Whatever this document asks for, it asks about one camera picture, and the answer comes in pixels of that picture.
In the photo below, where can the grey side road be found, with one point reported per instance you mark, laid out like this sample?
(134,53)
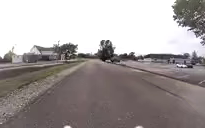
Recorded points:
(10,65)

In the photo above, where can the tall dark tree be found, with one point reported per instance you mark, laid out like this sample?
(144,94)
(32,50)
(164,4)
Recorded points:
(106,50)

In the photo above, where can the dark leafy tree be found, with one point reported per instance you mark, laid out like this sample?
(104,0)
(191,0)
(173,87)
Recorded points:
(69,50)

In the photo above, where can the pale gravel strip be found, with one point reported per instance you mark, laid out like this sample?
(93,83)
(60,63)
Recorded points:
(20,98)

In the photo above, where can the small white building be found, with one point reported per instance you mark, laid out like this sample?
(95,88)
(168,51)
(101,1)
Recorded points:
(17,59)

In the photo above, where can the dark car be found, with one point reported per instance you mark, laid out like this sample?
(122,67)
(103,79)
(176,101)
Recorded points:
(190,65)

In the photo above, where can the white house with dark roof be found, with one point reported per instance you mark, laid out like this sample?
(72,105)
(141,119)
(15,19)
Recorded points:
(43,52)

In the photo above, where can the long low building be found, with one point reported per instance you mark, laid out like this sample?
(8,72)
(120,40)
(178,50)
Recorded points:
(163,57)

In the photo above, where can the grey asphalt road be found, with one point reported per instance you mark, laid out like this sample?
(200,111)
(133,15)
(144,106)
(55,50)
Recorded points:
(103,96)

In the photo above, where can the grass strip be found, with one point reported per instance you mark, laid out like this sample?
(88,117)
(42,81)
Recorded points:
(23,80)

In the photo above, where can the leafy green tree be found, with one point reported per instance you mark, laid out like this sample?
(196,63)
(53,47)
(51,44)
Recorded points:
(196,20)

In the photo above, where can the robot's own part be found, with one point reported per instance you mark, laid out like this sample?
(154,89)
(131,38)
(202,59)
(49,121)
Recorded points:
(138,126)
(67,126)

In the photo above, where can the white car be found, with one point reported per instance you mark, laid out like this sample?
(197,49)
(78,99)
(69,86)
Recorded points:
(181,65)

